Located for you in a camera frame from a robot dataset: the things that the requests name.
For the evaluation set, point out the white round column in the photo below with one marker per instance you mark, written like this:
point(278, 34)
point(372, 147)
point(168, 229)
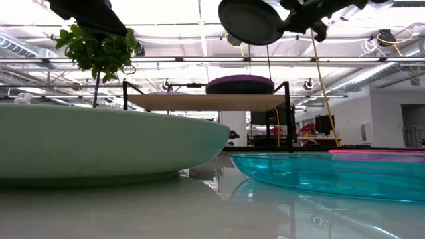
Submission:
point(234, 123)

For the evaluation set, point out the black monitor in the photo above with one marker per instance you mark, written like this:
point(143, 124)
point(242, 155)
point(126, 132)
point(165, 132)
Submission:
point(323, 124)

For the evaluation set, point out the wooden shelf with black frame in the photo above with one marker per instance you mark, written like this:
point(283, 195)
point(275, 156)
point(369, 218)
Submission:
point(199, 103)

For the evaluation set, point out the black plate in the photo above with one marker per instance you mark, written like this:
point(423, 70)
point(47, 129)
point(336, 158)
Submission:
point(249, 21)

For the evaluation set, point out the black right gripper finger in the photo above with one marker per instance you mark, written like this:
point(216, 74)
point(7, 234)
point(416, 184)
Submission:
point(289, 26)
point(289, 8)

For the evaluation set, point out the sage green plate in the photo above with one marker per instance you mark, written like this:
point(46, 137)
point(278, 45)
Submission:
point(99, 142)

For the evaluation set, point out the transparent pink plate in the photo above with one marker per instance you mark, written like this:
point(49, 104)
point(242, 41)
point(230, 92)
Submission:
point(375, 151)

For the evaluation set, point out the green artificial plant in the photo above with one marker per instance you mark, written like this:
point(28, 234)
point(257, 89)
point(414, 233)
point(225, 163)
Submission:
point(96, 53)

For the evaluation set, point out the transparent blue plate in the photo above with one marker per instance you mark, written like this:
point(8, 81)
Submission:
point(315, 176)

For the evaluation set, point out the long ceiling light fixture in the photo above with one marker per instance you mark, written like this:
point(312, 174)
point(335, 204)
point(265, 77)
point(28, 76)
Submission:
point(216, 59)

